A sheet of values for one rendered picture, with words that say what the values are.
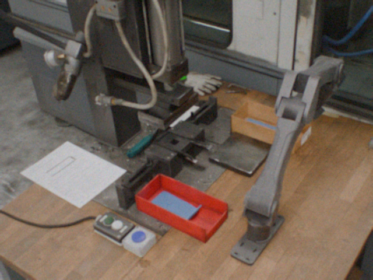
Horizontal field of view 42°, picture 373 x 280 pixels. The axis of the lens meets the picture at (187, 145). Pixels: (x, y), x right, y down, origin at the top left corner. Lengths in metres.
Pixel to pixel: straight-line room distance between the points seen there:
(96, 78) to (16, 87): 2.61
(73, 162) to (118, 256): 0.47
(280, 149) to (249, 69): 0.84
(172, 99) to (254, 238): 0.47
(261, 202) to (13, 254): 0.71
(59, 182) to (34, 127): 2.00
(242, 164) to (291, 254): 0.37
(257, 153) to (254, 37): 0.58
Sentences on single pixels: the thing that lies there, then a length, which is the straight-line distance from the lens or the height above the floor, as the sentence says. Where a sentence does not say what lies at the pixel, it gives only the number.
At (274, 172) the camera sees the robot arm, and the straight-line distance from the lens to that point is 1.28.
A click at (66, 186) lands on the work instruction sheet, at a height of 0.90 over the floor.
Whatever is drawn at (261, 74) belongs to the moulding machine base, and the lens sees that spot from 2.05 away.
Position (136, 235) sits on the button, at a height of 0.94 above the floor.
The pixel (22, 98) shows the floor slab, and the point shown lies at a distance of 4.01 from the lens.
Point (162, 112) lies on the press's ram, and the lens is 1.45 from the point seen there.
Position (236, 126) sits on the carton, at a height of 0.93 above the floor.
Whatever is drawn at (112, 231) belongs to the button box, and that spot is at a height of 0.93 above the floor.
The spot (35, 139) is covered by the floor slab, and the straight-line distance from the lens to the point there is 3.50.
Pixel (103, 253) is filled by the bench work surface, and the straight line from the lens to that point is 1.39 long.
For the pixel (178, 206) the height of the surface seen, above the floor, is 0.91.
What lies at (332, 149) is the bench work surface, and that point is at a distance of 1.71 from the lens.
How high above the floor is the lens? 1.94
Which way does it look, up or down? 38 degrees down
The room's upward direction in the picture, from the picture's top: 5 degrees counter-clockwise
